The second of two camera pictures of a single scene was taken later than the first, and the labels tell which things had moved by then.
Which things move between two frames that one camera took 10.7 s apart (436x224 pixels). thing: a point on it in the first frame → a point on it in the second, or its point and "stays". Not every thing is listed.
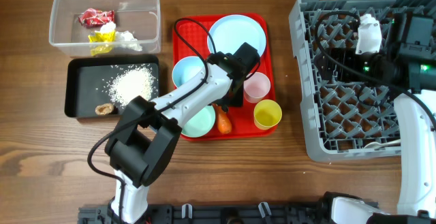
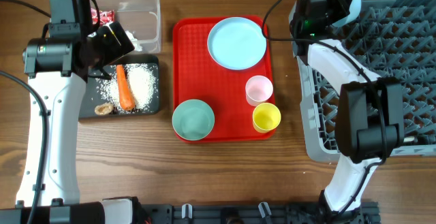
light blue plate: [230, 32] stays
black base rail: [284, 213] stays
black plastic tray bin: [101, 86] stays
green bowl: [200, 123] stays
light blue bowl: [186, 68] → [355, 3]
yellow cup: [267, 114] stays
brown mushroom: [104, 109] stays
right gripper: [345, 56] → [340, 10]
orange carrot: [223, 119] → [127, 99]
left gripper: [237, 99] → [114, 50]
